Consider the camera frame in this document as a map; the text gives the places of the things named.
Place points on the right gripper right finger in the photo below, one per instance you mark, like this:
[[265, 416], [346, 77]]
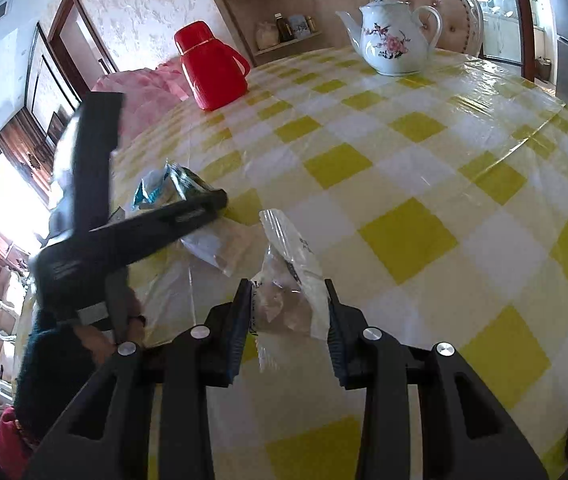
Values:
[[465, 432]]

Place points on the pink checkered food cover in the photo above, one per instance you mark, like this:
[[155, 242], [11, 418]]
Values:
[[148, 96]]

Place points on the blue silver small packet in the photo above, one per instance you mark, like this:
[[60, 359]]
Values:
[[173, 183]]

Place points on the red thermos jug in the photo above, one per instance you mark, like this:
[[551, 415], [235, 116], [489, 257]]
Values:
[[216, 73]]

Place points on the person left hand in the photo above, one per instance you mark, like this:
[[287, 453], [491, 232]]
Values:
[[101, 343]]

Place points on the clear bag white pastry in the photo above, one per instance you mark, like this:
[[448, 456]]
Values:
[[289, 295]]

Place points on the wooden corner shelf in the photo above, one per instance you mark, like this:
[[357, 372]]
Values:
[[267, 30]]

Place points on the large bread bag red label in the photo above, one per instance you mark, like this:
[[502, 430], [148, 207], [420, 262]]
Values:
[[204, 254]]

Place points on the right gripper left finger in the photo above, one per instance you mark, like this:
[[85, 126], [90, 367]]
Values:
[[148, 407]]

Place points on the yellow checkered tablecloth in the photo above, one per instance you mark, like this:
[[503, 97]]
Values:
[[437, 203]]

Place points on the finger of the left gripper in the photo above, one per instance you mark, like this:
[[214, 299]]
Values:
[[80, 196], [134, 239]]

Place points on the white floral teapot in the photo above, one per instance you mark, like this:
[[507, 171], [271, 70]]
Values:
[[390, 38]]

